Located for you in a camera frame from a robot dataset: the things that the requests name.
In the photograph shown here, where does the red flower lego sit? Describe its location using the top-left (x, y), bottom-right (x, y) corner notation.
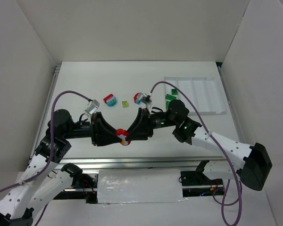
top-left (115, 129), bottom-right (131, 146)

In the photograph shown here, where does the long green lego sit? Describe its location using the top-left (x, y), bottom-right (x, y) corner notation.
top-left (165, 94), bottom-right (177, 101)

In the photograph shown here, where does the small green square lego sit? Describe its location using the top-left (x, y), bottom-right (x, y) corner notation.
top-left (171, 89), bottom-right (178, 95)

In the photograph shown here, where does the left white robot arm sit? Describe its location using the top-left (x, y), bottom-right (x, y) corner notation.
top-left (0, 109), bottom-right (122, 226)

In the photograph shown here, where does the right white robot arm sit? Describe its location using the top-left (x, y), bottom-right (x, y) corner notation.
top-left (125, 100), bottom-right (272, 191)

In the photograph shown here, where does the red and blue lego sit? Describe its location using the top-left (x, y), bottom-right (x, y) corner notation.
top-left (133, 92), bottom-right (143, 105)

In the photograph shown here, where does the light green small lego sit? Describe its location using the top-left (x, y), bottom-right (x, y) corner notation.
top-left (122, 101), bottom-right (129, 108)

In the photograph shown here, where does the red lego with blue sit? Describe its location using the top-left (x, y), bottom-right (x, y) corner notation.
top-left (103, 94), bottom-right (117, 107)

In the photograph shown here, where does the white divided tray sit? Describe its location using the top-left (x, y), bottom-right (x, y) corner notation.
top-left (164, 77), bottom-right (226, 115)

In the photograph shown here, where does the white taped cover plate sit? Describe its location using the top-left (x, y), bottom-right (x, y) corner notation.
top-left (97, 169), bottom-right (184, 204)

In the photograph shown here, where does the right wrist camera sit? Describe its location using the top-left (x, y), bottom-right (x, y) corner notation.
top-left (140, 93), bottom-right (152, 112)

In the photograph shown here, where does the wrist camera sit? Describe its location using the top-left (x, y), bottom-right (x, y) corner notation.
top-left (84, 99), bottom-right (100, 117)
top-left (140, 93), bottom-right (152, 112)

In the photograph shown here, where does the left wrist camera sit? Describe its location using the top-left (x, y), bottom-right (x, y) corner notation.
top-left (84, 99), bottom-right (100, 117)

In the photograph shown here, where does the aluminium rail frame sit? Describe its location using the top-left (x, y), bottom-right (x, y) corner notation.
top-left (34, 61), bottom-right (238, 169)

